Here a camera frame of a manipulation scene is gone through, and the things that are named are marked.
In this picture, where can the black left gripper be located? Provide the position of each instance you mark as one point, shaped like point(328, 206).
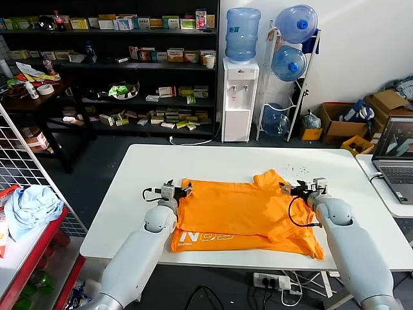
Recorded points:
point(180, 192)

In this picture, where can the red white medicine box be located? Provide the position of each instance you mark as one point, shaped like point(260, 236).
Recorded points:
point(146, 55)

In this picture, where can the pale pink cloth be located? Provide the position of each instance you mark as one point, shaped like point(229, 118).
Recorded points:
point(274, 35)

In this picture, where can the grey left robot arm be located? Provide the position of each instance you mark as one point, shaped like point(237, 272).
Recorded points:
point(135, 258)

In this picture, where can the small yellow medicine box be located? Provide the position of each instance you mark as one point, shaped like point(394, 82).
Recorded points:
point(156, 23)

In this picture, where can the yellow red snack packet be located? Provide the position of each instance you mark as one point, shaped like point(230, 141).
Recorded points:
point(45, 78)

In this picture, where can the yellow orange box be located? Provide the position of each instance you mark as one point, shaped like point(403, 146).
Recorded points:
point(202, 116)

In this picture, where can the shiny black bowl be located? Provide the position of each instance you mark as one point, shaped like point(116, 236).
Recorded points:
point(46, 23)

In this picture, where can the tall pink box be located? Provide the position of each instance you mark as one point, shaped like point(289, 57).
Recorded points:
point(201, 19)

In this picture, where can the green white medicine box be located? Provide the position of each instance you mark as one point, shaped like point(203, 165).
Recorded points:
point(171, 22)

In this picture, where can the blue drink bottle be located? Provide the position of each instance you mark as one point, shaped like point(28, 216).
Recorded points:
point(91, 53)

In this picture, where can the orange t-shirt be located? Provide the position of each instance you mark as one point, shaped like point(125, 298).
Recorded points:
point(232, 210)

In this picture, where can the small white bottle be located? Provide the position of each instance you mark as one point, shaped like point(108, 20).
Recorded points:
point(32, 92)

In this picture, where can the red yellow medicine box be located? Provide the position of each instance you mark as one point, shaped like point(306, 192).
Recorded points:
point(192, 57)

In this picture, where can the green plastic bottle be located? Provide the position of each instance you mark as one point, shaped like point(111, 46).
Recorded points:
point(38, 281)

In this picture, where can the pink drink bottle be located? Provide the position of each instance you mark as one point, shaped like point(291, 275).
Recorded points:
point(48, 66)

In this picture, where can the dark wooden table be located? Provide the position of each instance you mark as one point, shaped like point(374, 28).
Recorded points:
point(42, 103)

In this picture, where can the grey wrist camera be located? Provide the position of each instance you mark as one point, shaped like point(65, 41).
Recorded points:
point(167, 190)
point(320, 186)

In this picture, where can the grey laptop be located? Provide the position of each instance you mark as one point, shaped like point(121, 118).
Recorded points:
point(397, 174)

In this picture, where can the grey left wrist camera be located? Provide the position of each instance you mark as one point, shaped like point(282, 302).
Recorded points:
point(167, 190)

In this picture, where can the pink flat box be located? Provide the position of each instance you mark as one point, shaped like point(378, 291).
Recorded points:
point(69, 119)

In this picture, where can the dark blue hanging cloth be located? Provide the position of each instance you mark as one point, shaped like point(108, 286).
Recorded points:
point(311, 45)

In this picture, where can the green packet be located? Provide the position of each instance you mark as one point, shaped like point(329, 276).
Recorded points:
point(14, 83)

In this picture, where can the red metal cart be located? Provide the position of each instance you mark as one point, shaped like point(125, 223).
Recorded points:
point(48, 240)

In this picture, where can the black object beside rack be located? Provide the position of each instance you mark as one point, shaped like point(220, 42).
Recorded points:
point(305, 93)

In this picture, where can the light green medicine box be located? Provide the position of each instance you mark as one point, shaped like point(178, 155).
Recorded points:
point(187, 24)

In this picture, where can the cola bottle red cap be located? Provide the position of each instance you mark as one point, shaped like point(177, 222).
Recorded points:
point(59, 22)

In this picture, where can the light blue crumpled cloth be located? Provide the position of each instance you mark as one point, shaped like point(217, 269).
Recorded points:
point(32, 206)

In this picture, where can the teal white medicine box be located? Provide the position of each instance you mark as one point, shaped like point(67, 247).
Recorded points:
point(141, 23)

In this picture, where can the orange white medicine box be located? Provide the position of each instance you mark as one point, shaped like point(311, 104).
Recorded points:
point(175, 55)

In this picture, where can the black shelving unit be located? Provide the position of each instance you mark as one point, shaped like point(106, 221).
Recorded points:
point(145, 77)

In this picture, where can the blue white bag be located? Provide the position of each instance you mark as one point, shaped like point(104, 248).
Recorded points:
point(355, 113)

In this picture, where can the blue white plastic package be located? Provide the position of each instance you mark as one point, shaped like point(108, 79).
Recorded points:
point(79, 298)

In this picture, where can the red white snack bag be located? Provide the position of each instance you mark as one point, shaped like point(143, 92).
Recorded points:
point(4, 200)

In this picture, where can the white box red stripe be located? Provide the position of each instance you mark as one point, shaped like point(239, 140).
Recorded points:
point(167, 92)

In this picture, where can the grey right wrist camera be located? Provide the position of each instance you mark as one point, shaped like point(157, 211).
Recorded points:
point(320, 186)

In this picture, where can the large red-edged cardboard box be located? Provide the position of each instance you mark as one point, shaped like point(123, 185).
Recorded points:
point(332, 129)

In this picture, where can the white water dispenser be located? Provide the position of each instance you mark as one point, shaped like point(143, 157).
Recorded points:
point(237, 122)

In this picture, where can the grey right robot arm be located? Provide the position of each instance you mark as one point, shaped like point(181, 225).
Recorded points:
point(351, 245)

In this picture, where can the red white flat box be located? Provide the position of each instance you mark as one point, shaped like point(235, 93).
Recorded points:
point(168, 125)

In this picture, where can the pink white box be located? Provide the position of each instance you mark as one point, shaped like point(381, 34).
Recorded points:
point(134, 53)

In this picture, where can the lime white box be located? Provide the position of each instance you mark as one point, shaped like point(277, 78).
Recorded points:
point(13, 24)

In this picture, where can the grey plastic bag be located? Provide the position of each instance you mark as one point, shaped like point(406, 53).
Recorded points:
point(311, 121)

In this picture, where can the white power strip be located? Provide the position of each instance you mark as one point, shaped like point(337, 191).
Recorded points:
point(271, 281)

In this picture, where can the bowl with green snack bags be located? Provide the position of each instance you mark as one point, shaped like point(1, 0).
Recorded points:
point(122, 91)

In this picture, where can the white printed leaflet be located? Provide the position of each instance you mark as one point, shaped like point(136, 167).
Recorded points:
point(25, 68)

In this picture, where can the white paper cup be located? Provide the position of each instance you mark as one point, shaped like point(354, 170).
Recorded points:
point(210, 62)

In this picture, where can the white paper roll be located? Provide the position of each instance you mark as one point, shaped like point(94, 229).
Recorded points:
point(4, 68)

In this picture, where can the orange flat box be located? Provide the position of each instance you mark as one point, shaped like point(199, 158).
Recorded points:
point(107, 17)

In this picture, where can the green white carton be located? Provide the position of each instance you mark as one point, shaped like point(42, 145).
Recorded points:
point(201, 92)

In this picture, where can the red white carton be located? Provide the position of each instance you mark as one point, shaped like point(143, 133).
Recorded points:
point(38, 140)

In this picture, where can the blue water jug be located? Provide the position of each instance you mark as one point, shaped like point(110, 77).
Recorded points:
point(292, 22)
point(285, 63)
point(274, 124)
point(242, 35)

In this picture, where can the brown cardboard box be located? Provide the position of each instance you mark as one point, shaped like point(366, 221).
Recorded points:
point(387, 100)

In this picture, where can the white metal jug rack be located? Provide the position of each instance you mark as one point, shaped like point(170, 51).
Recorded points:
point(292, 124)

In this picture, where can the yellow plastic crate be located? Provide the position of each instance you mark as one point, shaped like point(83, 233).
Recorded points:
point(350, 145)

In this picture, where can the pile of grey clothes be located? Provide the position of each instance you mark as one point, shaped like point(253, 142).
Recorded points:
point(403, 87)

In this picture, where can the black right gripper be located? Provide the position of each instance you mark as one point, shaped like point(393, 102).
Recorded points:
point(300, 190)

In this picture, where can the yellow green box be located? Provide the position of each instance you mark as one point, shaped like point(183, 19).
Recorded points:
point(186, 92)

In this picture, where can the beige tape roll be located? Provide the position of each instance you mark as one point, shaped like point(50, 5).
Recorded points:
point(45, 90)

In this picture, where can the yellow cardboard box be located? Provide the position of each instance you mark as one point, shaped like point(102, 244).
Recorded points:
point(311, 135)

